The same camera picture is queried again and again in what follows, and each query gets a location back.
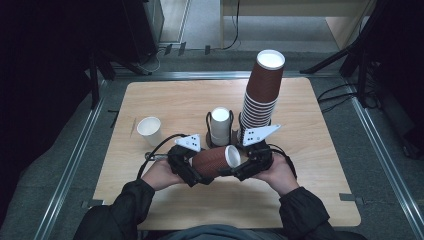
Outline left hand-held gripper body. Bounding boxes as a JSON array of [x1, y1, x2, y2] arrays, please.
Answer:
[[167, 133, 202, 176]]

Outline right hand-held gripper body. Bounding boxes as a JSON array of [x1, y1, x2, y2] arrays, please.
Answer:
[[242, 123, 275, 176]]

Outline brown ribbed paper cup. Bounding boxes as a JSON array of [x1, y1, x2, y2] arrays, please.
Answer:
[[191, 144, 242, 179]]

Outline black double cup holder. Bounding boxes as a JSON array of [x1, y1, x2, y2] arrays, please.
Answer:
[[204, 110, 273, 151]]

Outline white paper cup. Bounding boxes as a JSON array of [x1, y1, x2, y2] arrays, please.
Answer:
[[136, 116, 164, 147]]

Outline stack of white paper cups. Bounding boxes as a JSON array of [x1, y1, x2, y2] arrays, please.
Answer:
[[210, 106, 232, 147]]

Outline stack of brown paper cups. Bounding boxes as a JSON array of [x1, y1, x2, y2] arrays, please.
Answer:
[[239, 49, 287, 142]]

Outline person's left hand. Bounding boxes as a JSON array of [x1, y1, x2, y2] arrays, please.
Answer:
[[141, 157, 187, 192]]

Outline person's right hand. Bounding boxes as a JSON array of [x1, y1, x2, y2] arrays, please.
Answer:
[[260, 153, 300, 197]]

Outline grey tape strip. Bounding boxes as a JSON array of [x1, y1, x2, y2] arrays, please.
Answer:
[[338, 192, 365, 206], [80, 198, 105, 210]]

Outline black metal stand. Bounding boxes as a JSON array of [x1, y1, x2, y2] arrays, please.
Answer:
[[87, 49, 153, 110]]

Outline black cabinet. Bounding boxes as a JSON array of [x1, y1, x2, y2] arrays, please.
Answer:
[[120, 0, 165, 65]]

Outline black tripod stand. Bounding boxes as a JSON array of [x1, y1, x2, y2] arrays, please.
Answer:
[[299, 0, 384, 109]]

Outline light wooden desk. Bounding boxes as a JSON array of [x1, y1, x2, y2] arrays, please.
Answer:
[[219, 0, 379, 51]]

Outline left hand-held gripper black cable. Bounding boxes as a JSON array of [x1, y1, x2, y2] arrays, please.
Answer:
[[136, 133, 190, 180]]

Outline hand-held gripper black cable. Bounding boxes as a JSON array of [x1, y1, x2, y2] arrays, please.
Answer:
[[136, 133, 190, 180], [267, 143, 298, 180]]

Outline right hand-held gripper black cable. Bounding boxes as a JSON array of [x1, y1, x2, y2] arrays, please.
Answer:
[[267, 143, 298, 180]]

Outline metal floor rail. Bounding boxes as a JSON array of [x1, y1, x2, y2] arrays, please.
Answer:
[[111, 70, 341, 81], [344, 81, 424, 240], [33, 79, 109, 240]]

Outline black floor cables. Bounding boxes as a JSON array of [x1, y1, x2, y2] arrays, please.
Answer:
[[316, 82, 360, 114]]

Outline white floor cable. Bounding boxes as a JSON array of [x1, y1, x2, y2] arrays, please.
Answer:
[[138, 46, 168, 75]]

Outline black hanging cable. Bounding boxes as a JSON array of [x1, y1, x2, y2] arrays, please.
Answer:
[[222, 0, 242, 52]]

